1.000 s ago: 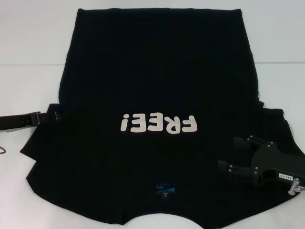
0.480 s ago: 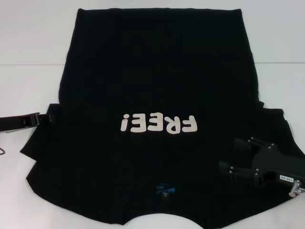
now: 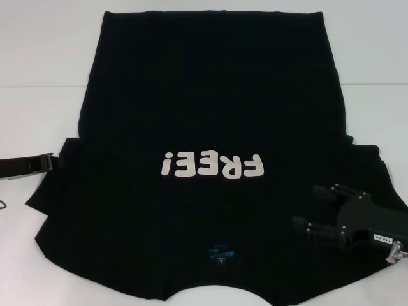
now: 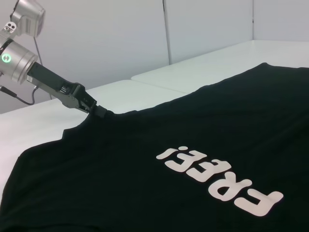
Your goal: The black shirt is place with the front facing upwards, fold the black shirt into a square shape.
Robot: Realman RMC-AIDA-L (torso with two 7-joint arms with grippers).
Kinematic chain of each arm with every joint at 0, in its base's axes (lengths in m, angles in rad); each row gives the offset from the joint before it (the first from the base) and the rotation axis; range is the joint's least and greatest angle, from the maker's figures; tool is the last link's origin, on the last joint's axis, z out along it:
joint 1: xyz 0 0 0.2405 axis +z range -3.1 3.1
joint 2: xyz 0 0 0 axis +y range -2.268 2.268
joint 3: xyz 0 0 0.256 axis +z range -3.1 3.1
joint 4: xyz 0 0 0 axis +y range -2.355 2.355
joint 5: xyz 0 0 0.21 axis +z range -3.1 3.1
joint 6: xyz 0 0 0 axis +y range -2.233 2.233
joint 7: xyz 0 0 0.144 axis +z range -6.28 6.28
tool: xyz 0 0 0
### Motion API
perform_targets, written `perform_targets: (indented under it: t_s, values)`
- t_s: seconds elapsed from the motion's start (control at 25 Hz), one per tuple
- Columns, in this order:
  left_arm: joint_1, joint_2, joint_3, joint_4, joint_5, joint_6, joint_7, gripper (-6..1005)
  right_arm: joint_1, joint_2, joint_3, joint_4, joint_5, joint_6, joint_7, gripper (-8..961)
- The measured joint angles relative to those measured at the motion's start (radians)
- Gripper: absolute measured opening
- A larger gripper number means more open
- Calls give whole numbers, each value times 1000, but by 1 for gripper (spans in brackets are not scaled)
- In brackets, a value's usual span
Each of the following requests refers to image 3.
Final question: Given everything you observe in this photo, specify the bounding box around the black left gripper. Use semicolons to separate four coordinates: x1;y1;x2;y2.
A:
0;152;62;181

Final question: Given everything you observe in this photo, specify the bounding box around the silver cable plug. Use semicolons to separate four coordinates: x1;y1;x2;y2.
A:
385;241;408;265

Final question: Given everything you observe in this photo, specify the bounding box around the black t-shirt with FREE print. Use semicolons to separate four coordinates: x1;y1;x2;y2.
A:
24;10;408;306

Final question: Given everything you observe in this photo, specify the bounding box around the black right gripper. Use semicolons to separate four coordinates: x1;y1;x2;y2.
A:
291;183;408;252

